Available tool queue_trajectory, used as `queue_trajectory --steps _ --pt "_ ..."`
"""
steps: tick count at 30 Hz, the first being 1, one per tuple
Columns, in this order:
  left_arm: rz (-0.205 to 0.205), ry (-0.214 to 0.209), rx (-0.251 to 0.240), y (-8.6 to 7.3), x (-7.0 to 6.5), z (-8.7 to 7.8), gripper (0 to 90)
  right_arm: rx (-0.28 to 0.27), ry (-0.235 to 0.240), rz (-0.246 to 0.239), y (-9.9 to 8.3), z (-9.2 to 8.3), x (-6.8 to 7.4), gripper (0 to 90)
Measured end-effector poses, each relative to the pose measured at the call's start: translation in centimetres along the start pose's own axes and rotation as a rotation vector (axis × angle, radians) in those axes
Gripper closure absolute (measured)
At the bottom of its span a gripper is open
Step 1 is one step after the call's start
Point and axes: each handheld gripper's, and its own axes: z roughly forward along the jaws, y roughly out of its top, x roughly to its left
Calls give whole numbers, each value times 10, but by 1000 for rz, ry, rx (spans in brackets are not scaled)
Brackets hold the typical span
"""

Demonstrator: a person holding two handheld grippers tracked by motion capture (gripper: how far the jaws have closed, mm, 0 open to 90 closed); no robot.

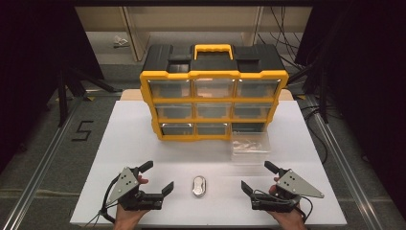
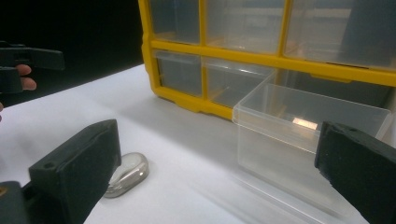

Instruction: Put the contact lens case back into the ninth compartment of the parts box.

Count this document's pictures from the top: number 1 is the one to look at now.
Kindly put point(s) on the person's right hand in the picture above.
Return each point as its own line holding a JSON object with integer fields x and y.
{"x": 288, "y": 221}

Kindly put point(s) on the black metal stand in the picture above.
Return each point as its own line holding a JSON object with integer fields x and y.
{"x": 322, "y": 96}
{"x": 63, "y": 96}

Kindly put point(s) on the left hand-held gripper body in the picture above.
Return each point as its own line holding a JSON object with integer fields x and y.
{"x": 127, "y": 185}

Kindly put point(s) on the beige shelf unit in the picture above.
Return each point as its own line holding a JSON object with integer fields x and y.
{"x": 191, "y": 19}

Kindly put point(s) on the oval silver metal piece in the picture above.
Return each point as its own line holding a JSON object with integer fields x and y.
{"x": 199, "y": 186}

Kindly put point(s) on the single clear plastic drawer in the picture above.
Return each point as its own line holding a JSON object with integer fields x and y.
{"x": 250, "y": 153}

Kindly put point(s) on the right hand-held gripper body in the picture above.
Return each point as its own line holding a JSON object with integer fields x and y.
{"x": 295, "y": 185}

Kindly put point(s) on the white crumpled cloth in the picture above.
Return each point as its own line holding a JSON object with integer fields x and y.
{"x": 120, "y": 41}

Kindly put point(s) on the person's left hand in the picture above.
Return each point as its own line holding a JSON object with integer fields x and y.
{"x": 127, "y": 220}

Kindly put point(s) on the aluminium floor rail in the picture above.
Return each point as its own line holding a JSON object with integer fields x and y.
{"x": 35, "y": 179}
{"x": 344, "y": 166}

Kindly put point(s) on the yellow black organizer cabinet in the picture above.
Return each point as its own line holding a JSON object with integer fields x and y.
{"x": 214, "y": 60}

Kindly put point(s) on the grid of clear cabinet drawers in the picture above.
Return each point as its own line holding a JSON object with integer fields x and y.
{"x": 213, "y": 110}

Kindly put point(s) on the dark curtain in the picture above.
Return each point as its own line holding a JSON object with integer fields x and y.
{"x": 35, "y": 48}
{"x": 367, "y": 80}

